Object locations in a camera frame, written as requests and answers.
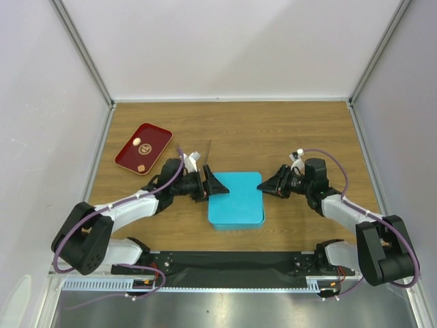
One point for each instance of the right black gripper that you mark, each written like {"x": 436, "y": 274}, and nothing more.
{"x": 278, "y": 182}

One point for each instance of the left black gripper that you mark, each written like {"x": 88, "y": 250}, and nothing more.
{"x": 209, "y": 186}

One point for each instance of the teal tin lid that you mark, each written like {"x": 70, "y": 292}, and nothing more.
{"x": 243, "y": 204}

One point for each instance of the metal tongs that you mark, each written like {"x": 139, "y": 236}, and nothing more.
{"x": 205, "y": 161}

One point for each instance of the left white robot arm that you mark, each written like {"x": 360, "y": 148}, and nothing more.
{"x": 83, "y": 242}

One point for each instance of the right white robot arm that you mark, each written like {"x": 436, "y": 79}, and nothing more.
{"x": 383, "y": 253}

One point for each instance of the teal square tin box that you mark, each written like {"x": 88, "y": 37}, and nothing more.
{"x": 238, "y": 226}

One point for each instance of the red lacquer tray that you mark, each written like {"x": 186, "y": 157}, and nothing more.
{"x": 154, "y": 140}

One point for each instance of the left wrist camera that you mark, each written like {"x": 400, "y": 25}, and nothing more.
{"x": 190, "y": 162}

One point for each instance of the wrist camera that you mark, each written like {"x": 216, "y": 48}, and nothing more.
{"x": 190, "y": 162}
{"x": 296, "y": 159}

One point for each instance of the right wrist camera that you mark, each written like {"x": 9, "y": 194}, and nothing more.
{"x": 296, "y": 159}

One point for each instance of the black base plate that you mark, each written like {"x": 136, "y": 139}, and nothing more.
{"x": 284, "y": 262}

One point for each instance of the aluminium frame rail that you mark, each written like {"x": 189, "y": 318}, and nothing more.
{"x": 210, "y": 281}

